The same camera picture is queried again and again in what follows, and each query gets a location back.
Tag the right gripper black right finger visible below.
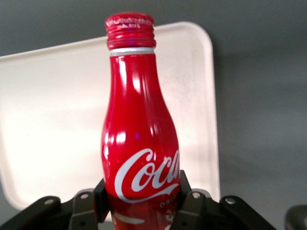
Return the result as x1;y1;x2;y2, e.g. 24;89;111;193
167;169;277;230

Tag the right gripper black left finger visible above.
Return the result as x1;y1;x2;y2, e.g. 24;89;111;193
0;177;111;230

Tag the cream plastic tray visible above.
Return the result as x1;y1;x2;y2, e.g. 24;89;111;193
0;21;221;218

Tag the red coke bottle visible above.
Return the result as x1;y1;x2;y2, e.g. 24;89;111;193
100;11;181;230

